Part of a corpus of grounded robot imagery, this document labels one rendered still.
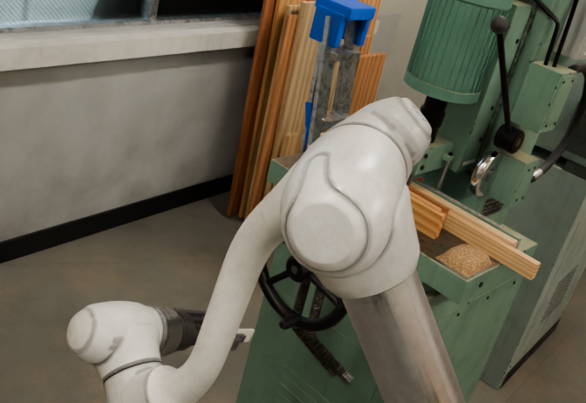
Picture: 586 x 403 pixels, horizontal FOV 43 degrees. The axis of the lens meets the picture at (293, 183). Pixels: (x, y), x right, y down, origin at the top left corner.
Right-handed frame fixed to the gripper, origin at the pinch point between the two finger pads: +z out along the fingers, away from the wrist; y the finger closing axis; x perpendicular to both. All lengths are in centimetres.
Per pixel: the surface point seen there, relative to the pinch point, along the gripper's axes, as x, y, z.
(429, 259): -30.5, -19.6, 25.5
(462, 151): -54, -6, 43
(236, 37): -53, 137, 108
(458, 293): -27.5, -28.4, 26.6
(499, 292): -25, -22, 73
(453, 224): -38, -15, 39
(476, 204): -44, -10, 57
